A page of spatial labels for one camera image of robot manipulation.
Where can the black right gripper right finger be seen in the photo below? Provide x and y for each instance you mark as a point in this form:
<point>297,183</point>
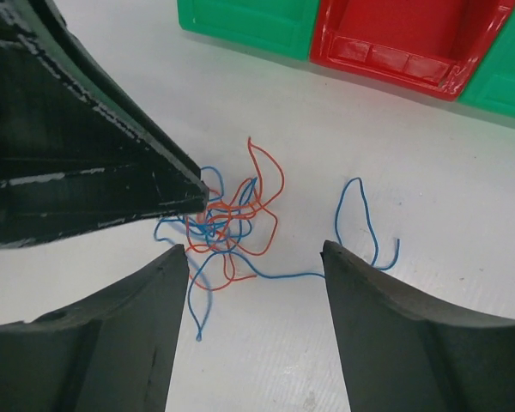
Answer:
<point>404,350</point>

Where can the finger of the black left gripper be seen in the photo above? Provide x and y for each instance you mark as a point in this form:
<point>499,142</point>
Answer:
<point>77,154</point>

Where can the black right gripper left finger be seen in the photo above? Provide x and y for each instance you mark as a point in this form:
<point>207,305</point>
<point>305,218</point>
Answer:
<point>111,351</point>

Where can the green plastic bin left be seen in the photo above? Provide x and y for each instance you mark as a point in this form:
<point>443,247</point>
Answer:
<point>284,27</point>

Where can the green plastic bin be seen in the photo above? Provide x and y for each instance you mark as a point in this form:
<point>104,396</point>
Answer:
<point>492,87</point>
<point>284,27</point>

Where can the green plastic bin right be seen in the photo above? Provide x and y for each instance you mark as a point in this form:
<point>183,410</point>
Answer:
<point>492,87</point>

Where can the red plastic bin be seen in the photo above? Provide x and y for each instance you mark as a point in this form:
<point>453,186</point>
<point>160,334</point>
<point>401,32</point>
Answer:
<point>433,47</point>

